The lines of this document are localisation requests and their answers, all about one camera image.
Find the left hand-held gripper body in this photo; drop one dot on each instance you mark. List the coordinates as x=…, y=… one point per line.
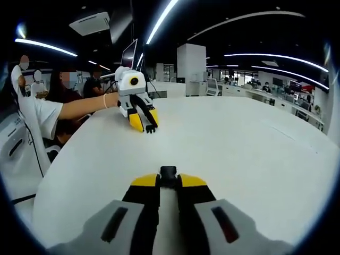
x=127, y=87

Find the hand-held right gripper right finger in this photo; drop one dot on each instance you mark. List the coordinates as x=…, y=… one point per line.
x=225, y=223

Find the white office desk row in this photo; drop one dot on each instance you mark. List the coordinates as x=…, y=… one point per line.
x=276, y=102

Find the black socket plastic buckle part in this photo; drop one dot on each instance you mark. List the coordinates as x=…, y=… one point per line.
x=168, y=174

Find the black pronged plastic buckle part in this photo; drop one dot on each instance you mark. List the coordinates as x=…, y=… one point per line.
x=150, y=129

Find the white mesh office chair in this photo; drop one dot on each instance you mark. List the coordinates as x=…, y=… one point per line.
x=213, y=87

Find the computer monitor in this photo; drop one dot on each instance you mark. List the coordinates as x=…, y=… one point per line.
x=128, y=57

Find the white wristband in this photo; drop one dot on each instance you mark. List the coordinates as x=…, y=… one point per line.
x=105, y=101

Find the ceiling air conditioner vent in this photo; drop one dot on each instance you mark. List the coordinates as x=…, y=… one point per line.
x=90, y=23

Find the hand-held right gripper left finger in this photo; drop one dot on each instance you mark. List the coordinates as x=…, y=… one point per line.
x=117, y=220

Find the person in white shirt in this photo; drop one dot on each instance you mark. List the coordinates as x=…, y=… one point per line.
x=46, y=117

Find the white chest device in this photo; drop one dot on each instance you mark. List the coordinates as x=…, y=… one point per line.
x=13, y=132

